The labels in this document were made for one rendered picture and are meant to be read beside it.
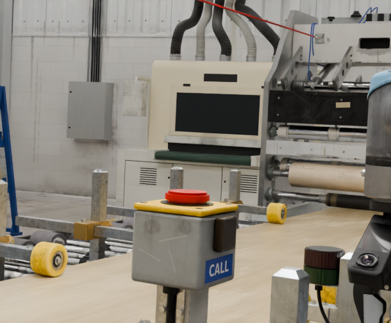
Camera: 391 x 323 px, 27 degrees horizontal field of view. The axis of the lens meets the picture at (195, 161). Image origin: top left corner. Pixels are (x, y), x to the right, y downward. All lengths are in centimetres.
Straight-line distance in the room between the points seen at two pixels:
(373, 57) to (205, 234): 350
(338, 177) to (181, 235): 322
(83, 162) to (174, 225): 1088
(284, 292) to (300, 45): 338
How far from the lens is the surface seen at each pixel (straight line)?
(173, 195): 70
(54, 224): 253
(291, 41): 428
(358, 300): 109
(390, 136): 104
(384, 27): 414
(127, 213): 293
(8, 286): 187
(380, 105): 104
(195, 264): 68
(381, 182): 104
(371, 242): 103
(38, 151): 1195
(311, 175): 393
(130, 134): 1118
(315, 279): 119
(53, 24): 1195
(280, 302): 96
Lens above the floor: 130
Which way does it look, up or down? 3 degrees down
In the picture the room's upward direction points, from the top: 3 degrees clockwise
